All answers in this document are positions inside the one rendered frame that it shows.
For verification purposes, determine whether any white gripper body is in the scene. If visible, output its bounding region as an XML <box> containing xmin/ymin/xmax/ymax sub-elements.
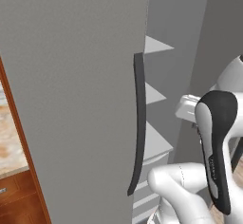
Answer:
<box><xmin>175</xmin><ymin>93</ymin><xmax>203</xmax><ymax>124</ymax></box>

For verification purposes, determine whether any grey freezer shelf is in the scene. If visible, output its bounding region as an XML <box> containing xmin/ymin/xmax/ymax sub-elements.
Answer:
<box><xmin>143</xmin><ymin>121</ymin><xmax>175</xmax><ymax>163</ymax></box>
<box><xmin>144</xmin><ymin>82</ymin><xmax>168</xmax><ymax>105</ymax></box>
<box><xmin>144</xmin><ymin>35</ymin><xmax>176</xmax><ymax>55</ymax></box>

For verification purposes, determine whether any grey fridge door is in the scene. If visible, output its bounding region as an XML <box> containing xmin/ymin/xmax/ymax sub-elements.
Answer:
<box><xmin>172</xmin><ymin>0</ymin><xmax>243</xmax><ymax>166</ymax></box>

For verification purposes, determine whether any grey freezer drawer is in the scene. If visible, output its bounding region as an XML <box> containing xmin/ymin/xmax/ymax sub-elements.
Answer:
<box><xmin>131</xmin><ymin>151</ymin><xmax>174</xmax><ymax>224</ymax></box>

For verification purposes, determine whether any grey freezer door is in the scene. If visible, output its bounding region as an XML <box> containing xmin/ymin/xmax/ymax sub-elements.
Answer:
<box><xmin>0</xmin><ymin>0</ymin><xmax>150</xmax><ymax>224</ymax></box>

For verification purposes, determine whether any brown wooden cabinet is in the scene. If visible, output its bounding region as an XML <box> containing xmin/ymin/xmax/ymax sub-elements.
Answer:
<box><xmin>0</xmin><ymin>56</ymin><xmax>52</xmax><ymax>224</ymax></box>

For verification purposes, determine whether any dark freezer door handle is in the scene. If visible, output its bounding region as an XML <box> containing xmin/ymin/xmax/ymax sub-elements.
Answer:
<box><xmin>126</xmin><ymin>52</ymin><xmax>147</xmax><ymax>197</ymax></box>

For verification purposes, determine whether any dark fridge door handle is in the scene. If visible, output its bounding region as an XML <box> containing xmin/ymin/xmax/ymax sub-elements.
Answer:
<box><xmin>231</xmin><ymin>136</ymin><xmax>243</xmax><ymax>173</ymax></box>

